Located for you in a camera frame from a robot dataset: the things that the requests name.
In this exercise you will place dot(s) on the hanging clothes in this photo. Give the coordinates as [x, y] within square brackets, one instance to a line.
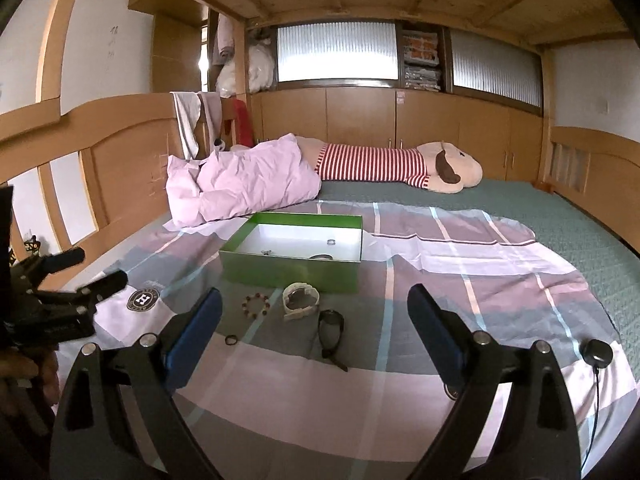
[207, 122]

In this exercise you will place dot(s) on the white stuffed bags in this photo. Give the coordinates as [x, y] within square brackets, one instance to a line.
[260, 72]

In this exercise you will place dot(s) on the wooden bed headboard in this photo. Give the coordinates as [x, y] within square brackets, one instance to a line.
[123, 144]

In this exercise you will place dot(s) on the black strap watch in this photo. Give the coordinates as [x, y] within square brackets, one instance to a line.
[330, 330]

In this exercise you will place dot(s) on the left hand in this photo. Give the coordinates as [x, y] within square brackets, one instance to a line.
[29, 389]

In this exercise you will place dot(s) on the stacked folded items shelf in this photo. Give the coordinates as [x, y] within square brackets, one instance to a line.
[422, 68]

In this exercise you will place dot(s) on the green mattress cover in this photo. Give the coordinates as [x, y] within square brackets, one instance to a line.
[609, 265]

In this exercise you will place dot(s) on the green jewelry box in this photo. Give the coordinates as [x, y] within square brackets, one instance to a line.
[322, 250]

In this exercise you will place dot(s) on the pink crumpled duvet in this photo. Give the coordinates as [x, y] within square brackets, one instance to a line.
[225, 185]

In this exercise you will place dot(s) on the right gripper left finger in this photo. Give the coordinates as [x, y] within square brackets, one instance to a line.
[186, 337]

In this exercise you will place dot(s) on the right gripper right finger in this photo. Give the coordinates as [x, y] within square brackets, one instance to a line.
[443, 334]

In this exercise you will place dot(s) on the plaid bed sheet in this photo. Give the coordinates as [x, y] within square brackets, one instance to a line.
[262, 402]

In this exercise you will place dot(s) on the black round puck device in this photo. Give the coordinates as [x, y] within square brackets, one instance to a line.
[597, 354]

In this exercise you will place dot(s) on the striped plush dog toy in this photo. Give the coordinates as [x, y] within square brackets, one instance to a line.
[439, 167]

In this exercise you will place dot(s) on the wooden bed footboard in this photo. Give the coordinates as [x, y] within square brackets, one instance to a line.
[598, 172]

